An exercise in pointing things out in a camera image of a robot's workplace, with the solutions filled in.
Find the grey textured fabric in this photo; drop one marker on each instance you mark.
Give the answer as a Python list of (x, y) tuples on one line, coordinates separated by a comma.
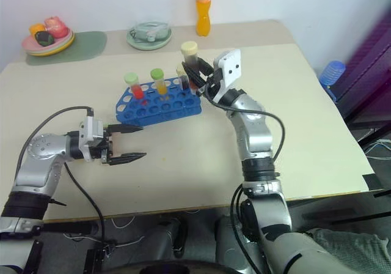
[(351, 246)]

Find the yellow plate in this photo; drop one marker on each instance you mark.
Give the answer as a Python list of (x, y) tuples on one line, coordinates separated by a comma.
[(67, 43)]

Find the yellow liquid tube green cap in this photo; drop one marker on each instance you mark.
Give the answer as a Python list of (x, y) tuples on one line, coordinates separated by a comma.
[(160, 84)]

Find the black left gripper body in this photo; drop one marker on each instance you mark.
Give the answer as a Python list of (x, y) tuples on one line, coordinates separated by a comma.
[(102, 147)]

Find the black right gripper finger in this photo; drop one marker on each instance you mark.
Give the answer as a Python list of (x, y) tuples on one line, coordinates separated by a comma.
[(205, 66), (192, 75)]

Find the black toy fruit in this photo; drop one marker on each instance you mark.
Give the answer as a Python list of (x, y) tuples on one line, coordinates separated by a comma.
[(45, 38)]

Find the light green plate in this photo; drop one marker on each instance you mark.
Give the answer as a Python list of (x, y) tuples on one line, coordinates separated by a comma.
[(46, 54)]

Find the blue test tube rack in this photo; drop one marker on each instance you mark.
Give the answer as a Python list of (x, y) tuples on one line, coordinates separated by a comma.
[(159, 107)]

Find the blue water bottle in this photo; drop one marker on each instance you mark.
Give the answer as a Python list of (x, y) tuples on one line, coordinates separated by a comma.
[(331, 75)]

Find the orange toy pepper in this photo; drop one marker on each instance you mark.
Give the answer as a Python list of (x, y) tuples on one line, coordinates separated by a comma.
[(36, 28)]

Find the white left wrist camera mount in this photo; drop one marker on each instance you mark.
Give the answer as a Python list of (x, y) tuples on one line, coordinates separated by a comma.
[(91, 136)]

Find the red liquid tube green cap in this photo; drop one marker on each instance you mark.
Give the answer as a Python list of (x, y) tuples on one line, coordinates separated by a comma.
[(137, 92)]

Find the pink plate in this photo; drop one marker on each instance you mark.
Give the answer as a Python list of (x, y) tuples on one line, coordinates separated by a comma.
[(29, 46)]

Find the green table mat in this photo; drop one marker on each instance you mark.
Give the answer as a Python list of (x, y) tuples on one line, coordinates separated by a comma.
[(88, 46)]

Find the dark liquid tube cream cap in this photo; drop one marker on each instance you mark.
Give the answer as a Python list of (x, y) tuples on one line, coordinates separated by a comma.
[(190, 49), (184, 81)]

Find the black metal table frame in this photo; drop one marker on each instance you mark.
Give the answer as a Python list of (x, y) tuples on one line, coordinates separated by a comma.
[(377, 180)]

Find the purple cabinet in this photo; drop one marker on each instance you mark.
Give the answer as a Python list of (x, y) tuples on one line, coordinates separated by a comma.
[(371, 72)]

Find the pink toy apple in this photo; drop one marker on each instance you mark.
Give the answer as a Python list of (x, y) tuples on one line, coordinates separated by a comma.
[(56, 26)]

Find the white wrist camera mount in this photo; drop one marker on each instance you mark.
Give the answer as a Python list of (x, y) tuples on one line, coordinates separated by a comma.
[(230, 67), (91, 136)]

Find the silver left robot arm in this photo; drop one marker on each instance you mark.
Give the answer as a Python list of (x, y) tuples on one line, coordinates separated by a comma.
[(33, 170)]

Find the black floor bracket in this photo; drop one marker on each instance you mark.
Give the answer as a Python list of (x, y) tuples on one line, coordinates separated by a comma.
[(97, 257)]

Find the pale green saucer plate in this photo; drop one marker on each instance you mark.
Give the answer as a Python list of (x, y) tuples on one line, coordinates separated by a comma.
[(149, 45)]

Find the orange soda bottle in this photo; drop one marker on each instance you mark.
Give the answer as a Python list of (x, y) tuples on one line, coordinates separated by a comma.
[(203, 20)]

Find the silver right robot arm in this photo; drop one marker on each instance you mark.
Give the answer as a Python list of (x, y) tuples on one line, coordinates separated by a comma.
[(256, 133)]

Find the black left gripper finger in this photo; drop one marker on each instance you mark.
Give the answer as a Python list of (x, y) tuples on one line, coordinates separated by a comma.
[(126, 158), (125, 128)]

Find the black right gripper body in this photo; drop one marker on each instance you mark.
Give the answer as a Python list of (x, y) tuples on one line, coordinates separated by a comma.
[(211, 82)]

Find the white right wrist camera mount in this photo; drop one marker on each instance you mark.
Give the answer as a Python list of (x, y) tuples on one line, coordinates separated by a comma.
[(230, 67)]

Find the pale green cup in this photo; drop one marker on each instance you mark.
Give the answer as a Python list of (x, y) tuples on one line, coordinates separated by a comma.
[(143, 31)]

